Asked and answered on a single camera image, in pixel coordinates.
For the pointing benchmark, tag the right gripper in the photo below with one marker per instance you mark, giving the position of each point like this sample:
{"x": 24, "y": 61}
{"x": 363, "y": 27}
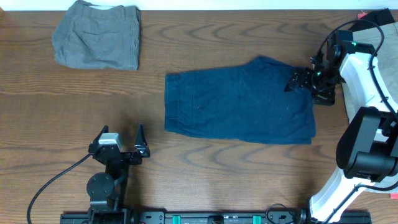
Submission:
{"x": 305, "y": 78}

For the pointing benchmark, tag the black garment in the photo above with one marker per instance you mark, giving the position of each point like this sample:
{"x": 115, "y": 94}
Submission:
{"x": 379, "y": 17}

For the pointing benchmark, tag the folded grey shorts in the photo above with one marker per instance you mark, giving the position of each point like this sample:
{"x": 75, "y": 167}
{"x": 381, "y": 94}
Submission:
{"x": 90, "y": 36}

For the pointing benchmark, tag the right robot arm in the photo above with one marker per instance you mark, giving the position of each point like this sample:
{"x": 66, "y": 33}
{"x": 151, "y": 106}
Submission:
{"x": 366, "y": 154}

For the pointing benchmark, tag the beige khaki shorts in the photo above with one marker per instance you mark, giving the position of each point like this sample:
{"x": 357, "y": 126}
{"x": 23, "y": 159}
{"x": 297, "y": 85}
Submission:
{"x": 359, "y": 89}

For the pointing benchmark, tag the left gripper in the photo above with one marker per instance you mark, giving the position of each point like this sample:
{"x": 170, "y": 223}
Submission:
{"x": 125, "y": 154}

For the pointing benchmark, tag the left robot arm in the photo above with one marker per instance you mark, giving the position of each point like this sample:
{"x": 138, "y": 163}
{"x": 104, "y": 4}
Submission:
{"x": 107, "y": 189}

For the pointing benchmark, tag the navy blue shorts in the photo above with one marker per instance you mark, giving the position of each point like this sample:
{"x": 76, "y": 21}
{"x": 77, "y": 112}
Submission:
{"x": 246, "y": 102}

